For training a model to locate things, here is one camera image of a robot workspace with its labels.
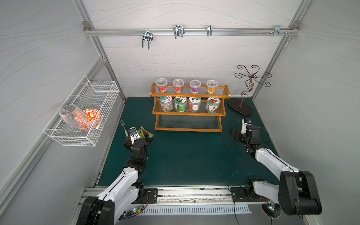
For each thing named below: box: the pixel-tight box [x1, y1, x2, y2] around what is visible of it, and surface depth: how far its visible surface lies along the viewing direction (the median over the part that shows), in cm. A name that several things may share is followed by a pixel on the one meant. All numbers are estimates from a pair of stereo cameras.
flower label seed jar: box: [159, 96, 173, 113], surface depth 90 cm
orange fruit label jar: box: [188, 96, 202, 113], surface depth 90 cm
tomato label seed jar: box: [205, 97, 221, 114], surface depth 89 cm
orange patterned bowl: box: [82, 108, 102, 129], surface depth 68 cm
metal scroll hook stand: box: [227, 64, 272, 116], surface depth 107 cm
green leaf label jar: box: [174, 96, 188, 113], surface depth 90 cm
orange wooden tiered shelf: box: [149, 83, 231, 133], surface depth 90 cm
